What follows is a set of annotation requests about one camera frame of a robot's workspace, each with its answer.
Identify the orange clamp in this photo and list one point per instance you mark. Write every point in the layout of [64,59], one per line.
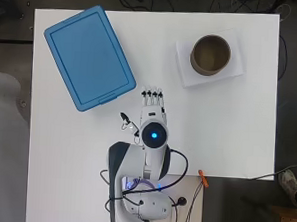
[203,178]

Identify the person's shoe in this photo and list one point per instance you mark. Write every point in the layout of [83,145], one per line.
[290,185]

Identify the blue plastic lid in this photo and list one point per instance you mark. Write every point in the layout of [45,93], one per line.
[89,58]

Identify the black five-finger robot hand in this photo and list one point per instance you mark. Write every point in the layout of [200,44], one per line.
[152,106]

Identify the white flat box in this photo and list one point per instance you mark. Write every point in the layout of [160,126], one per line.
[234,67]

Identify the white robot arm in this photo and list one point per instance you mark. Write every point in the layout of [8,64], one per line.
[147,204]

